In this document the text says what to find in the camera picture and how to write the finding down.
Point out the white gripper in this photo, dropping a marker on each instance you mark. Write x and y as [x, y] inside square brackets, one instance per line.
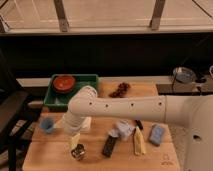
[72, 125]

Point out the silver metal cup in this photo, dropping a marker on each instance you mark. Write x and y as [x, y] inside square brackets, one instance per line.
[79, 152]

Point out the blue cup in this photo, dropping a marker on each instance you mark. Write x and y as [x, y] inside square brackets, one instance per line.
[47, 125]

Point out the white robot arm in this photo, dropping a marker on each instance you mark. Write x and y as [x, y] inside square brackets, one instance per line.
[194, 112]

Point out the green plastic tray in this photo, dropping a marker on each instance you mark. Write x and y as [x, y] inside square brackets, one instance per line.
[57, 101]

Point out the dark rectangular remote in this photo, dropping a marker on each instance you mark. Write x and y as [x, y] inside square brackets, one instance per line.
[109, 146]

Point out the red-brown bowl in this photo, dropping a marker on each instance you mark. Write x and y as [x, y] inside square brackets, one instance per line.
[63, 84]

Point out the black chair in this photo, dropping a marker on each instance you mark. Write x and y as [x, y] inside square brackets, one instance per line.
[15, 114]

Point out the yellow banana peel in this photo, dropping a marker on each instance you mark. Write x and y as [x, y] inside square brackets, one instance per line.
[139, 143]

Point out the blue sponge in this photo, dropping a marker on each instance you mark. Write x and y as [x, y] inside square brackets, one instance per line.
[156, 135]

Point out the metal pot with lid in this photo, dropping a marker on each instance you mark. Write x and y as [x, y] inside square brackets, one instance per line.
[183, 75]

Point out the black handled tool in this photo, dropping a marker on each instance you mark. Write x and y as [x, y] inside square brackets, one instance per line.
[139, 124]

